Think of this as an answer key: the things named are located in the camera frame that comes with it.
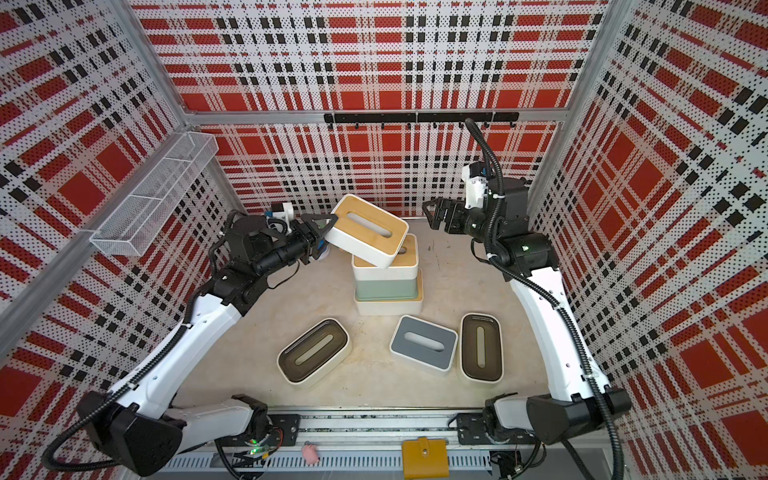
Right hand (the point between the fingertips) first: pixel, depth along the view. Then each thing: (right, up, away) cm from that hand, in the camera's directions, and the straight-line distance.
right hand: (442, 208), depth 67 cm
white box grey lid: (-3, -38, +20) cm, 43 cm away
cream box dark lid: (-33, -39, +14) cm, 53 cm away
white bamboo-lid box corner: (-18, -5, +5) cm, 19 cm away
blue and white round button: (-28, -10, +3) cm, 29 cm away
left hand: (-23, -4, +1) cm, 23 cm away
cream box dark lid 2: (+13, -37, +16) cm, 42 cm away
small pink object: (-31, -57, +2) cm, 65 cm away
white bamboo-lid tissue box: (-12, -28, +27) cm, 41 cm away
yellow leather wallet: (-4, -58, +2) cm, 59 cm away
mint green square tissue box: (-17, -22, +22) cm, 35 cm away
